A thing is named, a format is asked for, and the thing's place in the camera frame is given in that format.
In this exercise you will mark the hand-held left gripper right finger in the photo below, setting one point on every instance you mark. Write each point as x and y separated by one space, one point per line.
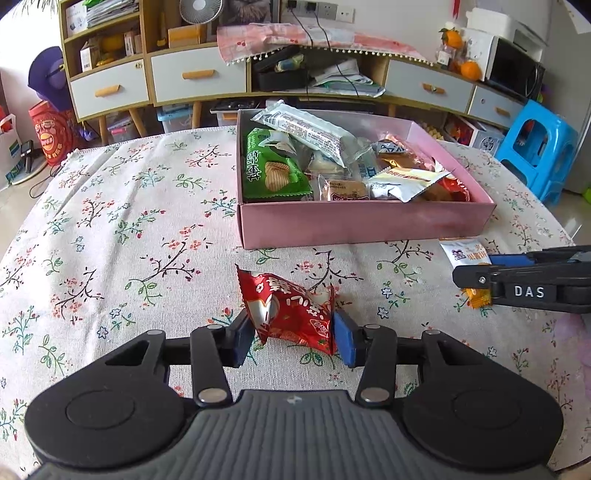
344 339

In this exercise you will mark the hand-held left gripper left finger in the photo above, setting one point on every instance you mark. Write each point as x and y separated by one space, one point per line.
242 339

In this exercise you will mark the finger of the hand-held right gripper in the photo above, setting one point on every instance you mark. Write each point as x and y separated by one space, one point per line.
475 277
512 259

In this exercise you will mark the small orange snack packet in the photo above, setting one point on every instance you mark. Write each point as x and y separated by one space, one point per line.
466 251

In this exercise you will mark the red snack packet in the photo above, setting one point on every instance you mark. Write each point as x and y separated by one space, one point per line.
455 189
291 314

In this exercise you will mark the pink cardboard box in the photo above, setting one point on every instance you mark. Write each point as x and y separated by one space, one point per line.
346 226

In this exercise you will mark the silver foil snack packet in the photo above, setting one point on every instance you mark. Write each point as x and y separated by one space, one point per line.
401 182

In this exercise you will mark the pink snack packet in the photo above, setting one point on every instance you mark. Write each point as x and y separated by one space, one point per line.
406 159

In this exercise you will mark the brown cake packet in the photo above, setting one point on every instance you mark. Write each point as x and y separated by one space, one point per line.
344 190

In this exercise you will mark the blue triangle print packet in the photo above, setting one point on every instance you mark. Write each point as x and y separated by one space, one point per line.
390 147

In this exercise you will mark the green potato chips packet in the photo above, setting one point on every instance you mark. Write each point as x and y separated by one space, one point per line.
272 170

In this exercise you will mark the long silver bread packet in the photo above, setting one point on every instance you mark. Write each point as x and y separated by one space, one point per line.
309 131

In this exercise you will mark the blue plastic stool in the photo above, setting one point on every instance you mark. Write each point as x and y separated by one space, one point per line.
535 147

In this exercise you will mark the white toy box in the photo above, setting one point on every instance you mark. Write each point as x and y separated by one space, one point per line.
488 141

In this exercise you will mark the floral tablecloth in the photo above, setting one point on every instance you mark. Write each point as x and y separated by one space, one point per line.
138 230

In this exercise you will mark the yellow egg tray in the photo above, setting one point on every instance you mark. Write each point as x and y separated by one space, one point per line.
434 130

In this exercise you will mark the white cabinet drawer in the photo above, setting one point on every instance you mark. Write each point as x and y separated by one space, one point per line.
406 81
92 104
175 87
485 104

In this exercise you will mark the microwave oven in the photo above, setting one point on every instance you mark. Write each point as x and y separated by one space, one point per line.
515 69

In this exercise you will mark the orange fruit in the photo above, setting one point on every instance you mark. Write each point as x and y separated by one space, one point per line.
471 70
453 39

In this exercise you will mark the clear storage bin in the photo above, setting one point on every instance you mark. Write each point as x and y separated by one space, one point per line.
175 120
123 129

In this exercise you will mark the pile of papers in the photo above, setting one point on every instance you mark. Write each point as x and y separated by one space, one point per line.
346 81

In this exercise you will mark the white printer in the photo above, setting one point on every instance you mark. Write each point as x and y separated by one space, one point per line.
498 21

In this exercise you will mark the black storage box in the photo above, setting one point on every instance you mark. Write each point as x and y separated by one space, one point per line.
281 76

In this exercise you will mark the red gift bag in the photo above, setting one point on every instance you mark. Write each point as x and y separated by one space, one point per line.
51 134

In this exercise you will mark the black phone stand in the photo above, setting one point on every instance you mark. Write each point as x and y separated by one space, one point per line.
27 154

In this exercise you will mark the white shopping bag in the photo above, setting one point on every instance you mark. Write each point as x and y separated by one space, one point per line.
9 157

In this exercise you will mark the pink cloth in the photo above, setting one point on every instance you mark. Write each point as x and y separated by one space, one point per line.
258 39

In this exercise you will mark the purple toy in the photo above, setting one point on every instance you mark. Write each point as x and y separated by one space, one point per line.
48 78

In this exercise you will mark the small desk fan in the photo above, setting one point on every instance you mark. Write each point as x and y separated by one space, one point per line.
201 10

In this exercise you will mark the wooden cabinet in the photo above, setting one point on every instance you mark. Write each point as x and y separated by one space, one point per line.
67 55

